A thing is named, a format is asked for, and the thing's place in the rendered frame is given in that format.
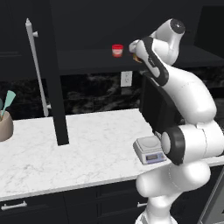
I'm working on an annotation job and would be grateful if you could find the grey digital scale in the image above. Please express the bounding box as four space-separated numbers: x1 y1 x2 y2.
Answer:
132 135 168 166

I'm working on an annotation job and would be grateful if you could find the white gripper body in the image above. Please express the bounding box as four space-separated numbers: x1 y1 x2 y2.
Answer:
128 38 141 54

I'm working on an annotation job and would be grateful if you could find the black drawer front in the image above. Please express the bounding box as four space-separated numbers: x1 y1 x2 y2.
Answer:
0 191 67 224
96 179 150 218

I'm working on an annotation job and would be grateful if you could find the teal spatula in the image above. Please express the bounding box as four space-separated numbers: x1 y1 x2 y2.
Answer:
0 89 18 119

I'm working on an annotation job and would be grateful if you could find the white wall outlet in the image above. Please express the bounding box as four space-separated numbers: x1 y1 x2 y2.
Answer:
120 70 134 88

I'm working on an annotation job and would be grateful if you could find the long silver door handle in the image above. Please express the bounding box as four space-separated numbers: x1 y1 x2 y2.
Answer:
24 17 53 118

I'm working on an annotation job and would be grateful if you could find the orange brown food item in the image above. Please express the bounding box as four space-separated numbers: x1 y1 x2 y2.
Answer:
132 53 144 64

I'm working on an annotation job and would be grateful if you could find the black cabinet door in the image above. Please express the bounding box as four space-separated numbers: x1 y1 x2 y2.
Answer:
194 4 224 59
46 0 70 146

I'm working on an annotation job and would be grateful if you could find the black microwave oven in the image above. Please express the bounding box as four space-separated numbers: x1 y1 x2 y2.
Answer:
138 72 186 138

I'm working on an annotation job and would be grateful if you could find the black cupboard door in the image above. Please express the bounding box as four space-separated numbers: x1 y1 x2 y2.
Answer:
64 186 100 224

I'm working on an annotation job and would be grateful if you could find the beige utensil pot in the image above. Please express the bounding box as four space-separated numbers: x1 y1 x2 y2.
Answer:
0 110 15 144

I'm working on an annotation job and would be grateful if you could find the red canned food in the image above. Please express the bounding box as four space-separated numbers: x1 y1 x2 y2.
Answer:
111 44 124 59

